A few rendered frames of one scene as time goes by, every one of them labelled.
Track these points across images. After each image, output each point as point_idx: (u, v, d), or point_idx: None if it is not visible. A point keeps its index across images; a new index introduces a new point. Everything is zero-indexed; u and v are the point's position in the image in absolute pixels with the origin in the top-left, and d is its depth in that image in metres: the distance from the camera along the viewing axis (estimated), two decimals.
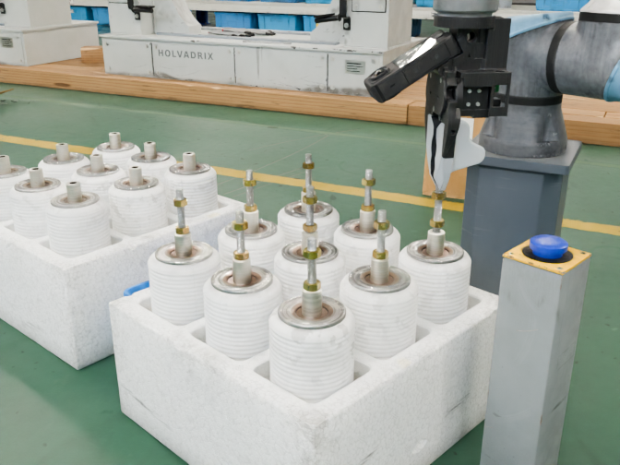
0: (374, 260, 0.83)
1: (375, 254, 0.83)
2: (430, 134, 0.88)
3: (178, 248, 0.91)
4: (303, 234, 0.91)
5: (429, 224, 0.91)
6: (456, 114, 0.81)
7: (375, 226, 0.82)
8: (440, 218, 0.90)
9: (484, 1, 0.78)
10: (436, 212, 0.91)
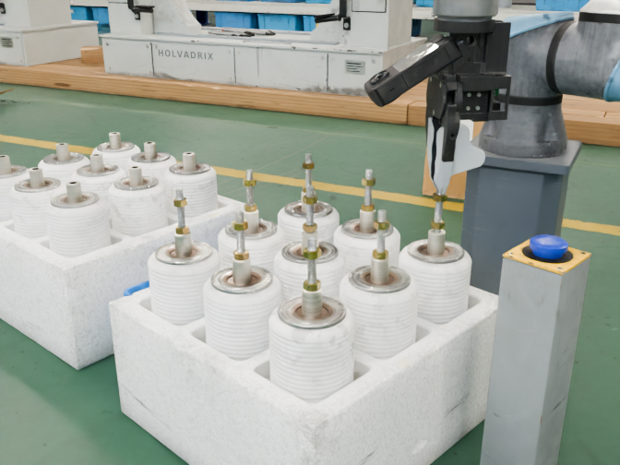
0: (374, 260, 0.83)
1: (375, 254, 0.83)
2: (431, 137, 0.88)
3: (178, 248, 0.91)
4: (303, 234, 0.91)
5: (431, 225, 0.92)
6: (455, 118, 0.82)
7: (375, 226, 0.82)
8: (439, 220, 0.90)
9: (483, 5, 0.78)
10: (438, 215, 0.91)
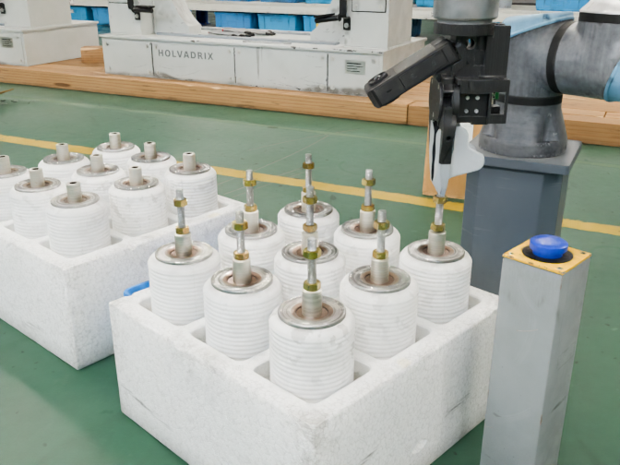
0: (374, 260, 0.83)
1: (375, 254, 0.83)
2: (432, 139, 0.89)
3: (178, 248, 0.91)
4: (303, 234, 0.91)
5: (433, 226, 0.92)
6: (451, 121, 0.82)
7: (375, 226, 0.82)
8: (437, 221, 0.91)
9: (481, 8, 0.78)
10: (440, 217, 0.91)
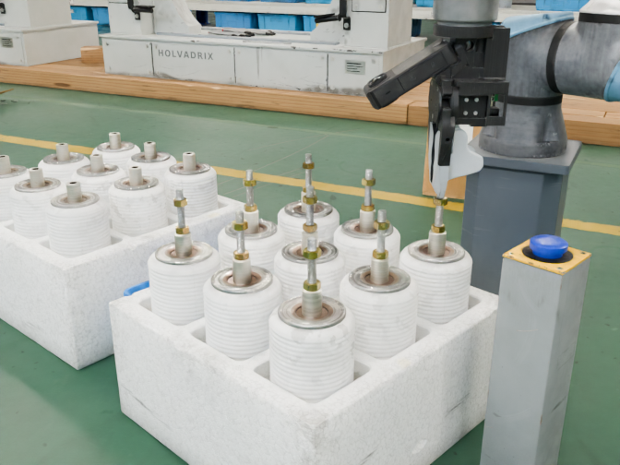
0: (374, 260, 0.83)
1: (375, 254, 0.83)
2: (431, 141, 0.89)
3: (178, 248, 0.91)
4: (303, 234, 0.91)
5: (444, 232, 0.91)
6: (450, 123, 0.82)
7: (375, 226, 0.82)
8: (436, 220, 0.92)
9: (480, 10, 0.78)
10: (437, 220, 0.91)
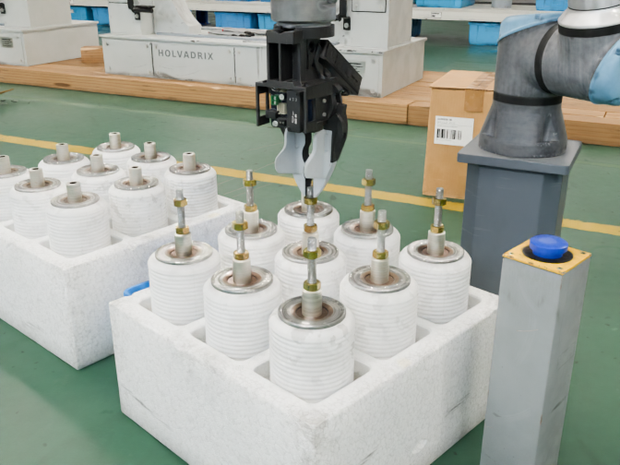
0: (374, 260, 0.83)
1: (375, 254, 0.83)
2: (327, 144, 0.87)
3: (178, 248, 0.91)
4: (303, 234, 0.91)
5: (443, 232, 0.91)
6: None
7: (375, 226, 0.82)
8: (435, 220, 0.92)
9: None
10: (436, 220, 0.91)
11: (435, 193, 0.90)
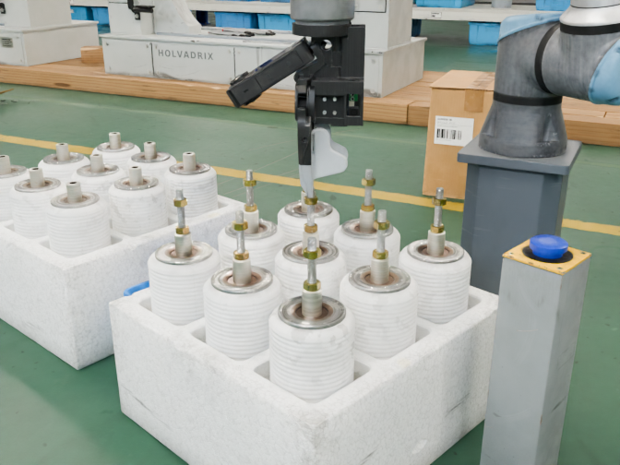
0: (374, 260, 0.83)
1: (375, 254, 0.83)
2: None
3: (178, 248, 0.91)
4: (304, 234, 0.91)
5: (443, 232, 0.91)
6: (305, 122, 0.82)
7: (375, 226, 0.82)
8: (435, 220, 0.92)
9: (328, 9, 0.77)
10: (436, 220, 0.91)
11: (435, 193, 0.90)
